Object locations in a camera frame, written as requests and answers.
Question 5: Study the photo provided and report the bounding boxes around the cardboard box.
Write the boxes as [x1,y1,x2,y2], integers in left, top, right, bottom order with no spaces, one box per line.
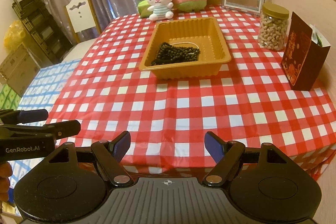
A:
[1,44,41,97]

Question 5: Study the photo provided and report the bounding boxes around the green patterned box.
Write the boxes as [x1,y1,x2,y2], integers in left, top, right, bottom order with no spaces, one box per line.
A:
[0,84,21,110]

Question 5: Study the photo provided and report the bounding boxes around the yellow plastic bag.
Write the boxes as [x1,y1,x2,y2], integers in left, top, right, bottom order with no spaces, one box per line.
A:
[3,20,27,53]

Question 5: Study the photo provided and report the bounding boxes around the dark red gift bag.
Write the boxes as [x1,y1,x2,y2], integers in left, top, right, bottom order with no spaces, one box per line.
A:
[281,12,331,91]

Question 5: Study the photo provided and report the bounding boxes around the dark bead necklace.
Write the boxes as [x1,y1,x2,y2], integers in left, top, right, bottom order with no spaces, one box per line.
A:
[150,41,201,67]

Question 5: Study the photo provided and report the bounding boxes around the person left hand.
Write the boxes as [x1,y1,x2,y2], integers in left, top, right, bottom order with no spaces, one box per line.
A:
[0,161,13,202]

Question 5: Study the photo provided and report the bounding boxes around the blue white checkered bedsheet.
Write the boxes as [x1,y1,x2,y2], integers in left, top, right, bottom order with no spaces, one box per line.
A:
[7,58,82,214]

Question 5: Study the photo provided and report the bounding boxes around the white pearl necklace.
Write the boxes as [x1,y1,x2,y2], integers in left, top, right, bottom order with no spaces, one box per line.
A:
[170,41,199,47]

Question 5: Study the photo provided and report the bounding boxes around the white bunny plush toy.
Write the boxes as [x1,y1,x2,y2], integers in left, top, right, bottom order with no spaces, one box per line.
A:
[147,0,174,21]

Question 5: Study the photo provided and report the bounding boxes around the white wooden chair back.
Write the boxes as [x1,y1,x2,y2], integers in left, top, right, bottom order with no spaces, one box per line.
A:
[64,0,102,44]

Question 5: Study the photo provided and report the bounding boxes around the red white checkered tablecloth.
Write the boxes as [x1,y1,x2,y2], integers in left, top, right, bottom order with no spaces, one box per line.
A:
[49,6,335,177]

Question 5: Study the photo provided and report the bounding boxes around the yellow plastic tray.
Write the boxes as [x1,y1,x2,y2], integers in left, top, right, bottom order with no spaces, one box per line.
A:
[139,17,231,80]

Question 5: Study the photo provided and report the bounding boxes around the black folding step ladder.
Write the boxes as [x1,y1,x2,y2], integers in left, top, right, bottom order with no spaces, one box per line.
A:
[12,0,72,64]

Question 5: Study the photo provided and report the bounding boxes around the cashew jar with gold lid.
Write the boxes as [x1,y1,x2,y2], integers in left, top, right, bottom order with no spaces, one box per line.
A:
[257,2,289,51]

